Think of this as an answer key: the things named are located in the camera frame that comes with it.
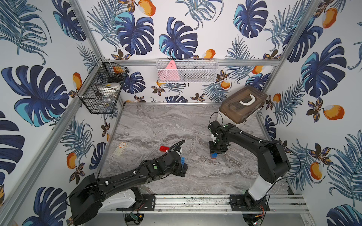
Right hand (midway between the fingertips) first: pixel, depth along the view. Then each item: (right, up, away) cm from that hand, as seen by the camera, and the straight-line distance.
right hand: (213, 151), depth 89 cm
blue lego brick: (0, -2, -1) cm, 2 cm away
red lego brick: (-32, +1, +4) cm, 33 cm away
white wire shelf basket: (-15, +56, +14) cm, 59 cm away
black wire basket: (-68, +36, -7) cm, 77 cm away
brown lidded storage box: (+18, +30, +4) cm, 36 cm away
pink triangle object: (-28, +50, +1) cm, 57 cm away
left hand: (-20, -5, -9) cm, 23 cm away
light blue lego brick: (-19, -6, 0) cm, 20 cm away
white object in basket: (-61, +37, -8) cm, 72 cm away
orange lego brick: (0, -5, +1) cm, 5 cm away
